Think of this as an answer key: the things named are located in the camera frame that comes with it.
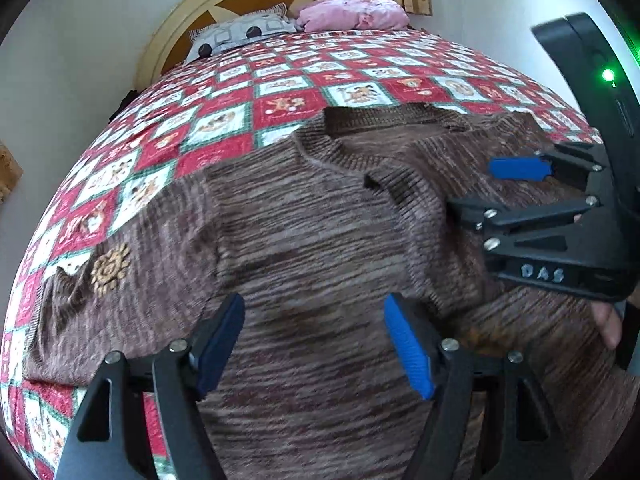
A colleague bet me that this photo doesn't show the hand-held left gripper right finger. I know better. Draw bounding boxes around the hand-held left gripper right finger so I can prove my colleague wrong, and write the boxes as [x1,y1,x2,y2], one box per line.
[383,292,576,480]

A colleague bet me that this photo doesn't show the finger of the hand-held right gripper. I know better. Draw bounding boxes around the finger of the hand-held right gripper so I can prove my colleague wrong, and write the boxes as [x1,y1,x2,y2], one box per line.
[488,140,610,193]
[446,194,603,263]

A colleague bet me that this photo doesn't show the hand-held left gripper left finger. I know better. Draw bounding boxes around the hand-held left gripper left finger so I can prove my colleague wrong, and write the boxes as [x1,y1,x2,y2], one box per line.
[54,292,247,480]

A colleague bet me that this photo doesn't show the brown knit sweater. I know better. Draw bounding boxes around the brown knit sweater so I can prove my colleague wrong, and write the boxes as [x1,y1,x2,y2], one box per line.
[22,102,640,480]

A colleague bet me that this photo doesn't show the person's right hand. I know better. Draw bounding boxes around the person's right hand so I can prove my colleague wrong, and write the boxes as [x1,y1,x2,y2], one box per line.
[592,300,624,351]

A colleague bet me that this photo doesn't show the pink pillow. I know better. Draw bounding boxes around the pink pillow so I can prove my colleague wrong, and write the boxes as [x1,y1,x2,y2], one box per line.
[295,0,411,33]

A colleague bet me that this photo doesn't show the red patchwork quilt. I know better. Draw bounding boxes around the red patchwork quilt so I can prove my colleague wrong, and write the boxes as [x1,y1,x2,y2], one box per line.
[0,27,603,480]

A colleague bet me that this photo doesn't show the dark object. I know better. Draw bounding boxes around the dark object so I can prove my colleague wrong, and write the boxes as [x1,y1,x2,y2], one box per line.
[107,89,138,123]

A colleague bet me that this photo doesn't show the grey patterned pillow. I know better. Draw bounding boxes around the grey patterned pillow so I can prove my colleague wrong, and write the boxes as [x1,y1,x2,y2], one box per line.
[184,2,301,63]

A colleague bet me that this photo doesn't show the cream wooden headboard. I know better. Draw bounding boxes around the cream wooden headboard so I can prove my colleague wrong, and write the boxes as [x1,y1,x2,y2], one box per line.
[136,0,396,93]

